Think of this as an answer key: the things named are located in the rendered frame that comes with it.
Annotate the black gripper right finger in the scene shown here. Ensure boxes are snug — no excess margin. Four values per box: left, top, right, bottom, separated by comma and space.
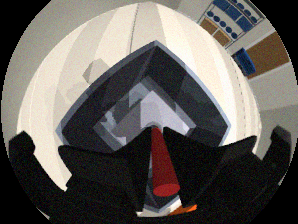
164, 127, 257, 208

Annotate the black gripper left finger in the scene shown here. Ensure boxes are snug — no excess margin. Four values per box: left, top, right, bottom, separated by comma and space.
57, 127, 152, 212

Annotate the dark red peg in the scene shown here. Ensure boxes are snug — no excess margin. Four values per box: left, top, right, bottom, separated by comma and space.
152, 127, 180, 197

